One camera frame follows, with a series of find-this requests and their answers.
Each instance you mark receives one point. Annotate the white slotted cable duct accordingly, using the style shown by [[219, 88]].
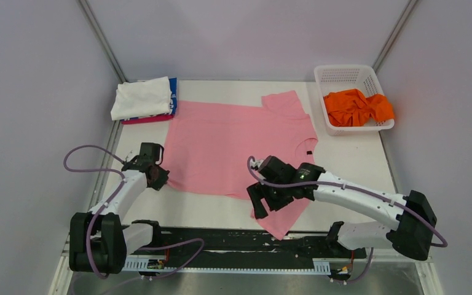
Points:
[[268, 265]]

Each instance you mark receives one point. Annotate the blue folded t-shirt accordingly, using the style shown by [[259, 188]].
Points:
[[174, 98]]

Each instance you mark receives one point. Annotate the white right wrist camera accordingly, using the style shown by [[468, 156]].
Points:
[[255, 164]]

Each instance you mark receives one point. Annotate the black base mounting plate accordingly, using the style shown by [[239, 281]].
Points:
[[183, 244]]

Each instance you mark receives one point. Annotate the silver aluminium frame post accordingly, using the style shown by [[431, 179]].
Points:
[[395, 33], [102, 39]]

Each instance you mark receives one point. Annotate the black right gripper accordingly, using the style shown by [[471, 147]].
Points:
[[255, 192]]

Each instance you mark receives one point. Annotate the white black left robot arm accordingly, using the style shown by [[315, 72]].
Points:
[[99, 242]]

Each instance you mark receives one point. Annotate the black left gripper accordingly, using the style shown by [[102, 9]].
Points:
[[162, 180]]

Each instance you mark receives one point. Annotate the silver aluminium front rail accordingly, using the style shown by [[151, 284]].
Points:
[[387, 255]]

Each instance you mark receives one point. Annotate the pink t-shirt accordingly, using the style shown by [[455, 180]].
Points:
[[207, 146]]

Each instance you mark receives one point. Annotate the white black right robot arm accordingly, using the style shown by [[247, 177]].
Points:
[[405, 223]]

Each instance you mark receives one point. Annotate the magenta folded t-shirt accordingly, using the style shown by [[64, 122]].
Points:
[[150, 119]]

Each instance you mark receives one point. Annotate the white folded t-shirt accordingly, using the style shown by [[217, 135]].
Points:
[[142, 99]]

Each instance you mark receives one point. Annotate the white plastic basket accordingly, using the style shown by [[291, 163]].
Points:
[[335, 78]]

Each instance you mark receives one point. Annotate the silver aluminium frame post right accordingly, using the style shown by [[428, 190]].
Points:
[[395, 33]]

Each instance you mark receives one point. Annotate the orange t-shirt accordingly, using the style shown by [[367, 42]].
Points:
[[351, 108]]

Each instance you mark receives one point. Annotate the silver aluminium frame post left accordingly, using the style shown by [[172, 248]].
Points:
[[102, 39]]

